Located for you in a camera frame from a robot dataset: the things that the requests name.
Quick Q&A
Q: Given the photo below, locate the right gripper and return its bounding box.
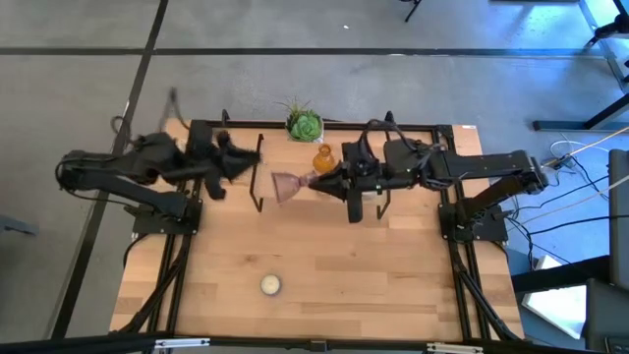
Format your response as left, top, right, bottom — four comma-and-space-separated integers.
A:
308, 139, 436, 224

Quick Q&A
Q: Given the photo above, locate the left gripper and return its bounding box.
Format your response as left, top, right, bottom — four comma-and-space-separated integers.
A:
185, 129, 262, 201

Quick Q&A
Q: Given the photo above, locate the amber glass candlestick holder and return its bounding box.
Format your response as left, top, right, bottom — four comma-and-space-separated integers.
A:
313, 142, 338, 174

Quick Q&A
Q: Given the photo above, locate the pink glass candlestick holder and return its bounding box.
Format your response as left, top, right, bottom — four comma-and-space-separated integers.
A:
270, 170, 319, 205

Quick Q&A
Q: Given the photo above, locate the white candle front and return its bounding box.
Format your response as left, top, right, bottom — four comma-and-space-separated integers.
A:
259, 272, 283, 297

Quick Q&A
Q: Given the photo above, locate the wooden shelf with black legs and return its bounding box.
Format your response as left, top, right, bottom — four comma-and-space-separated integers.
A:
249, 132, 393, 221

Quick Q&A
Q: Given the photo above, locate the succulent in triangle-patterned pot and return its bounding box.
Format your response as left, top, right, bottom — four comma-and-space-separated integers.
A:
275, 95, 325, 145

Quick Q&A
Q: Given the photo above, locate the thin black stand leg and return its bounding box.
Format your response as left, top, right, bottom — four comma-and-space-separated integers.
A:
400, 0, 424, 24

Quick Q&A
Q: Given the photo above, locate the grey floor object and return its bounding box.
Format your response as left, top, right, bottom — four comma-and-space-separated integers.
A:
0, 213, 40, 237

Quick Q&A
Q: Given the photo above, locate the black metal stand base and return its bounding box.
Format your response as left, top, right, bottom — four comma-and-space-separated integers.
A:
533, 92, 629, 133

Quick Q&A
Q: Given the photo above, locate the black floor beam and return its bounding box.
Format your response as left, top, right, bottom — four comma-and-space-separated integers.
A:
510, 255, 611, 294

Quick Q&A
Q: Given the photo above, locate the black wheeled stand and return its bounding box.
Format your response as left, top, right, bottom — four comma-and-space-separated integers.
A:
584, 0, 629, 80

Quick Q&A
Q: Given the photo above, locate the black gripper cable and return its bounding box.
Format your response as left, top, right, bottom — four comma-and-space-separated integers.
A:
108, 87, 193, 148
358, 117, 424, 148

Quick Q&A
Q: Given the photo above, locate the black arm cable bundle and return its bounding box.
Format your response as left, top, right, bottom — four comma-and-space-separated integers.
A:
449, 239, 525, 341
117, 233, 194, 335

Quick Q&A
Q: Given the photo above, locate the yellow cable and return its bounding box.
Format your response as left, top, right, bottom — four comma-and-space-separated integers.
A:
514, 125, 629, 172

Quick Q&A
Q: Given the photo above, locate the black floor cable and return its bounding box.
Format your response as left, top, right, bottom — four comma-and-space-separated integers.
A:
520, 213, 629, 237

